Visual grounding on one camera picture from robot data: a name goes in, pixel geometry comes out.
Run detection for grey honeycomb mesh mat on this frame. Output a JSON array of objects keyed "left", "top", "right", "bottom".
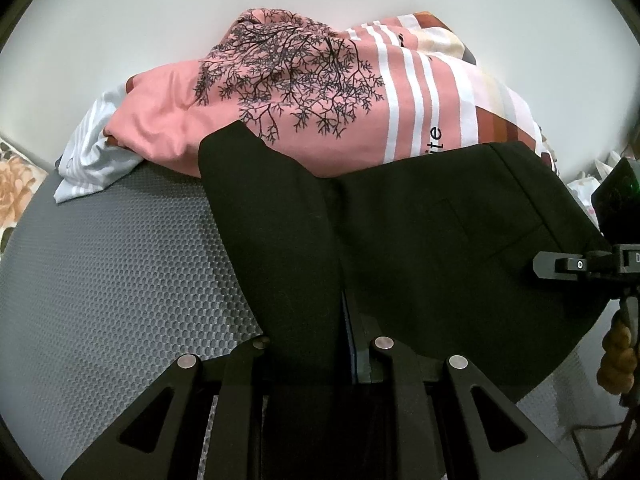
[{"left": 0, "top": 162, "right": 623, "bottom": 480}]

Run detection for white crumpled cloth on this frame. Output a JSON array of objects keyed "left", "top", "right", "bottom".
[{"left": 567, "top": 149, "right": 635, "bottom": 231}]

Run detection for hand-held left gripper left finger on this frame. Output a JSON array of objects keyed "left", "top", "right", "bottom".
[{"left": 60, "top": 337, "right": 275, "bottom": 480}]

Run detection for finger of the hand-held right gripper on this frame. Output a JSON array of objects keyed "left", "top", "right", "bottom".
[{"left": 532, "top": 250, "right": 591, "bottom": 282}]

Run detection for white striped cloth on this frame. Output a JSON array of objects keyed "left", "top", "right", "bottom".
[{"left": 52, "top": 84, "right": 147, "bottom": 206}]

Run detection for black pants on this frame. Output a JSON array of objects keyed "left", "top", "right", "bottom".
[{"left": 198, "top": 121, "right": 617, "bottom": 480}]

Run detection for person's right hand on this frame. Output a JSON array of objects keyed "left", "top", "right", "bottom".
[{"left": 596, "top": 309, "right": 637, "bottom": 402}]

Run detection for thin dark cable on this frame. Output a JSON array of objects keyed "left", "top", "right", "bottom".
[{"left": 570, "top": 395, "right": 640, "bottom": 463}]

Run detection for pink tree-print shirt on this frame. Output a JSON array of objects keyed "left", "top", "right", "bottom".
[{"left": 102, "top": 7, "right": 561, "bottom": 178}]

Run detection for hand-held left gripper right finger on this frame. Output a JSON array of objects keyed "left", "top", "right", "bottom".
[{"left": 350, "top": 335, "right": 585, "bottom": 480}]

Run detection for floral patterned cloth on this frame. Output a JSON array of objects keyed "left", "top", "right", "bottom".
[{"left": 0, "top": 135, "right": 51, "bottom": 257}]

